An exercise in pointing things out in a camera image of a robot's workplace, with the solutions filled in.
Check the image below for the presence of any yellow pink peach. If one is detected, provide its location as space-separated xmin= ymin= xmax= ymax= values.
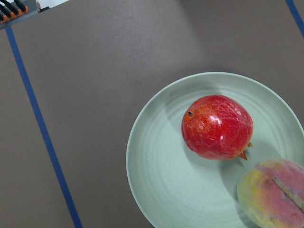
xmin=237 ymin=158 xmax=304 ymax=228

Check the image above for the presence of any green plate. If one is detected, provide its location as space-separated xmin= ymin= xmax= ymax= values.
xmin=126 ymin=72 xmax=304 ymax=228

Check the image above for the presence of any orange black power strip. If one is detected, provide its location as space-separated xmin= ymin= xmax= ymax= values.
xmin=0 ymin=0 xmax=38 ymax=30

